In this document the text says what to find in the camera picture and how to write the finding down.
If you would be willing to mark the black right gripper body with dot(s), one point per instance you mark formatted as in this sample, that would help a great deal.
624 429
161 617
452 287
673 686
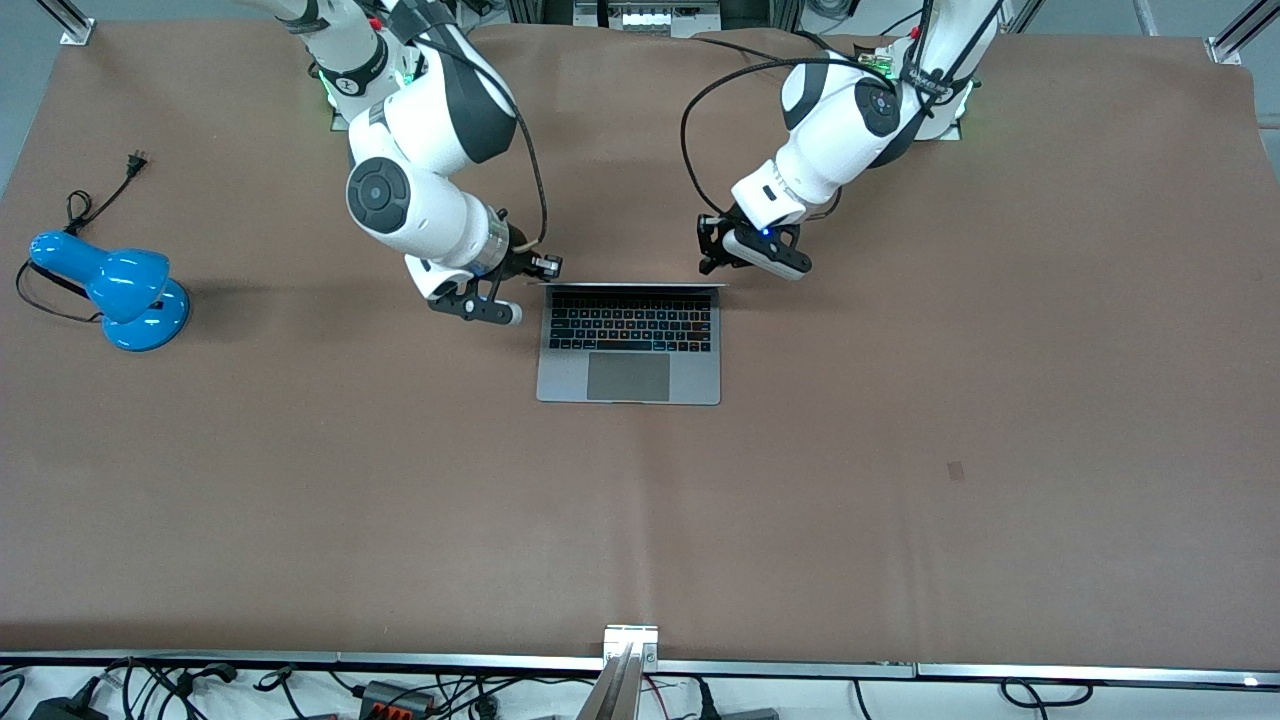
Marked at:
518 259

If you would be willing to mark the silver grey laptop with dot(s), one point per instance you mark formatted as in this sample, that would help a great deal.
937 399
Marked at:
630 380

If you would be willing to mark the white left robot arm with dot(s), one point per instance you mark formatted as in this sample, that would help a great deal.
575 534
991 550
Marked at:
830 130

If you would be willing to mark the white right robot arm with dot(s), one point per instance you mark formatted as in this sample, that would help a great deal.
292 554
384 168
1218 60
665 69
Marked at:
440 110

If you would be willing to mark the grey electrical box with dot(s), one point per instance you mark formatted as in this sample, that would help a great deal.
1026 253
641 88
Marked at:
650 15

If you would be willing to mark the brown table mat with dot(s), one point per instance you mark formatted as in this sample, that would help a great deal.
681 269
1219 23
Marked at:
900 400

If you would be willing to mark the blue desk lamp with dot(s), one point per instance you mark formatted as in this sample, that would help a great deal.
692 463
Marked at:
130 280

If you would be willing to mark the aluminium profile beam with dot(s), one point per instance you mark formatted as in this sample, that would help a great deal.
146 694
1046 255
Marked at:
625 690

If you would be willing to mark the black orange connector block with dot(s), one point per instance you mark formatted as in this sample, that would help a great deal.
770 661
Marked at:
395 697

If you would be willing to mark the black power adapter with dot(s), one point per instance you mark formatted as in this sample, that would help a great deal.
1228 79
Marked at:
60 708

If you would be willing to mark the silver table edge rail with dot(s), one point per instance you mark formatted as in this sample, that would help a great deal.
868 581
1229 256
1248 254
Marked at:
450 662

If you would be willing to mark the aluminium corner post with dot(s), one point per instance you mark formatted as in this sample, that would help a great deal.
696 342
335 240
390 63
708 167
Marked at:
70 20
1240 35

